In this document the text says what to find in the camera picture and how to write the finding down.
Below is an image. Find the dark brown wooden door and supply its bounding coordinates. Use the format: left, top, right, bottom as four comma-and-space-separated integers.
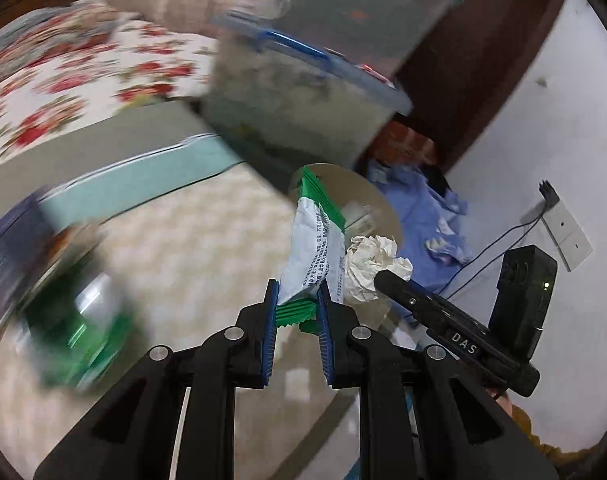
397, 0, 564, 171

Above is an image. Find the dark blue foil bag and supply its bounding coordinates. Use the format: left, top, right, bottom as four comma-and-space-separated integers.
0, 191, 55, 328

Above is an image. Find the beige zigzag bed quilt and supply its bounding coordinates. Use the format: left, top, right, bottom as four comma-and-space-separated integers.
0, 102, 359, 479

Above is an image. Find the red cardboard box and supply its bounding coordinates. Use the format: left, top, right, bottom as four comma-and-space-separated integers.
369, 119, 436, 166

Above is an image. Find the middle clear teal-lid bin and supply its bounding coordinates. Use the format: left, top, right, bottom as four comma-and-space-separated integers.
276, 0, 464, 77

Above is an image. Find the black power cable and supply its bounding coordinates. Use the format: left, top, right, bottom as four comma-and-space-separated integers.
438, 179, 563, 302

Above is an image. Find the white wall socket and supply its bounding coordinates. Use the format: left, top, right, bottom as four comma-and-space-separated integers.
543, 200, 593, 272

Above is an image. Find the beige round trash bin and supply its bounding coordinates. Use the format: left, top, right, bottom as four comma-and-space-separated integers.
309, 162, 403, 335

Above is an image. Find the clear bin blue handle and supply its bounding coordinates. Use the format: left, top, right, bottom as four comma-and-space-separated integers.
202, 12, 412, 169

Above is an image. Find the yellow medicine box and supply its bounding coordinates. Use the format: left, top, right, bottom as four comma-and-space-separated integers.
48, 222, 102, 266

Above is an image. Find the floral bed sheet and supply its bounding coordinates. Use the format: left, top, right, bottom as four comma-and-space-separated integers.
0, 0, 218, 164

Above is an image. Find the blue cloth on floor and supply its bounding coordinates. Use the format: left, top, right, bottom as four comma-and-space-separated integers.
367, 160, 473, 292

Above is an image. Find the white paper ball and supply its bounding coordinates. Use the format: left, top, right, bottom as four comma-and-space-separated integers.
343, 235, 414, 304

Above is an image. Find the crushed green soda can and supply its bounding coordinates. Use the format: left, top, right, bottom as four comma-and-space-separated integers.
19, 250, 136, 391

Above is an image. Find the white enamel star mug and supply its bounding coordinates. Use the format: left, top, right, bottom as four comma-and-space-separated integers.
229, 0, 290, 21

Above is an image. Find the green white snack wrapper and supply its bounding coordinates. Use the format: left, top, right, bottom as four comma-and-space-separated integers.
276, 167, 346, 334

